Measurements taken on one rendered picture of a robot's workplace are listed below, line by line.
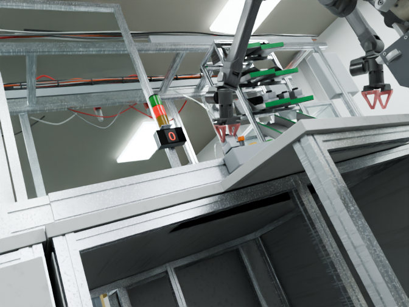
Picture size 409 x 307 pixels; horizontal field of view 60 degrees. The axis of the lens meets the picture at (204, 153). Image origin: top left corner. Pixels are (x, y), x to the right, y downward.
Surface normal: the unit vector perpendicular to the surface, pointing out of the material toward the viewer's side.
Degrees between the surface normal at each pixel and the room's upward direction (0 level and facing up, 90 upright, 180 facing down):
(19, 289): 90
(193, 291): 90
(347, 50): 90
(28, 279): 90
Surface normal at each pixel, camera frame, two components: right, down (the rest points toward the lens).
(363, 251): -0.78, 0.09
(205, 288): 0.39, -0.46
